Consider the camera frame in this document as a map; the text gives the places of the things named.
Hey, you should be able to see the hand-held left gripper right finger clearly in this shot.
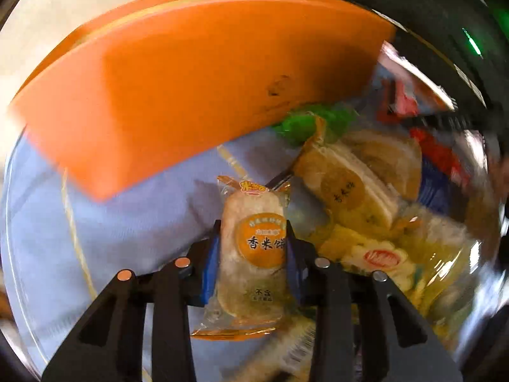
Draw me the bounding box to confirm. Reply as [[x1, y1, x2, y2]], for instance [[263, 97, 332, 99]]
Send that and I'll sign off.
[[284, 220, 464, 382]]

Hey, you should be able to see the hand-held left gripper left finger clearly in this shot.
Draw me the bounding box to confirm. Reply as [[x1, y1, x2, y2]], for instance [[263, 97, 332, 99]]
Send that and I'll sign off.
[[42, 220, 222, 382]]

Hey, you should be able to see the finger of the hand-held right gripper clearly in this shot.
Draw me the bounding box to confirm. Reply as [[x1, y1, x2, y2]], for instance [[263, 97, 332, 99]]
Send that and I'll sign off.
[[400, 115, 491, 129]]

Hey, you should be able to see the clear orange-label rice cracker packet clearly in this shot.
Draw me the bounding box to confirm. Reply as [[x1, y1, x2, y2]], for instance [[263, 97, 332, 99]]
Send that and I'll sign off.
[[191, 174, 296, 341], [292, 115, 424, 240]]

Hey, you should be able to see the orange storage box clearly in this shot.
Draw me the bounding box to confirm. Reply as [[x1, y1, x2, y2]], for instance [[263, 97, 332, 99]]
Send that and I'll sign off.
[[8, 0, 398, 202]]

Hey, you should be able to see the red white snack packet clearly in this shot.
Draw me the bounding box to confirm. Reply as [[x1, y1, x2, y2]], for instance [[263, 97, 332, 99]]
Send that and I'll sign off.
[[378, 42, 456, 122]]

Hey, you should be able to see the blue snack packet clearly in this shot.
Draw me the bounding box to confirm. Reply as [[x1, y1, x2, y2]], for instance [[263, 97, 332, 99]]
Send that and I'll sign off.
[[417, 155, 455, 212]]

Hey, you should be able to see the yellow white snack packet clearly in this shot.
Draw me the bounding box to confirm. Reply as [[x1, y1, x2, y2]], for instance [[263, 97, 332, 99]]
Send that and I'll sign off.
[[318, 223, 478, 327]]

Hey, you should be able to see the light blue tablecloth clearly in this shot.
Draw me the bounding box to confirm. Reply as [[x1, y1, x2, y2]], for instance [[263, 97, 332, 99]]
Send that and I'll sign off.
[[0, 119, 498, 382]]

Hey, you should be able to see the green snack packet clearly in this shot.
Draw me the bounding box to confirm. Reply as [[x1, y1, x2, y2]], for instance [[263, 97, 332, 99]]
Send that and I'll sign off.
[[272, 103, 359, 146]]

